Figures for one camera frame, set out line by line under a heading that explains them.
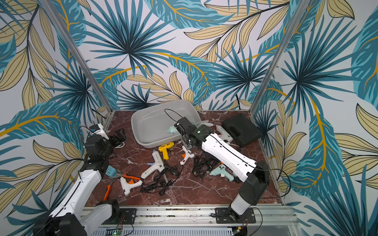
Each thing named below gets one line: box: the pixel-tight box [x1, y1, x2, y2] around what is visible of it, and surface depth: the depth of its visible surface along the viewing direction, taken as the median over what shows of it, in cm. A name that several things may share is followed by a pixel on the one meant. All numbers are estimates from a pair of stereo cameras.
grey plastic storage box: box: [131, 99, 203, 148], surface depth 115 cm
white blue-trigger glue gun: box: [140, 149, 166, 179], surface depth 90 cm
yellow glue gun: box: [157, 142, 175, 161], surface depth 97 cm
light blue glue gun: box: [209, 164, 235, 182], surface depth 88 cm
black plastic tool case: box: [221, 113, 263, 148], surface depth 105 cm
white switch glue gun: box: [120, 177, 143, 196], surface depth 83 cm
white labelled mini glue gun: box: [179, 145, 195, 166], surface depth 96 cm
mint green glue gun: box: [165, 125, 179, 135], surface depth 78 cm
